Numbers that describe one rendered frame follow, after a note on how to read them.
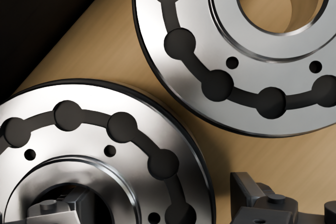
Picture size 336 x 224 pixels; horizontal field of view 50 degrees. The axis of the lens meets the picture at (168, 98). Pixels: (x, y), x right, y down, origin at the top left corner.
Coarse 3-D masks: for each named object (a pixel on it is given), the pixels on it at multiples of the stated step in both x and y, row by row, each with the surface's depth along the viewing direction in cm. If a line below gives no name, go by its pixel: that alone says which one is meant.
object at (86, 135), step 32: (32, 96) 13; (64, 96) 13; (96, 96) 13; (128, 96) 13; (0, 128) 13; (32, 128) 13; (64, 128) 13; (96, 128) 13; (128, 128) 13; (160, 128) 13; (0, 160) 13; (32, 160) 13; (128, 160) 13; (160, 160) 13; (192, 160) 13; (0, 192) 13; (160, 192) 13; (192, 192) 13
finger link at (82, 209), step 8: (72, 192) 13; (80, 192) 13; (88, 192) 13; (64, 200) 12; (72, 200) 12; (80, 200) 12; (88, 200) 13; (96, 200) 14; (72, 208) 12; (80, 208) 12; (88, 208) 13; (96, 208) 14; (104, 208) 15; (80, 216) 12; (88, 216) 13; (96, 216) 14; (104, 216) 15
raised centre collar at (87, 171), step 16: (48, 160) 13; (64, 160) 12; (80, 160) 12; (96, 160) 13; (32, 176) 12; (48, 176) 12; (64, 176) 12; (80, 176) 12; (96, 176) 12; (112, 176) 12; (16, 192) 13; (32, 192) 12; (96, 192) 12; (112, 192) 12; (128, 192) 12; (16, 208) 13; (112, 208) 12; (128, 208) 12
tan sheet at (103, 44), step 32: (96, 0) 16; (128, 0) 16; (256, 0) 16; (288, 0) 16; (96, 32) 16; (128, 32) 16; (64, 64) 16; (96, 64) 16; (128, 64) 16; (160, 96) 16; (192, 128) 16; (224, 160) 16; (256, 160) 16; (288, 160) 16; (320, 160) 16; (224, 192) 16; (288, 192) 16; (320, 192) 16
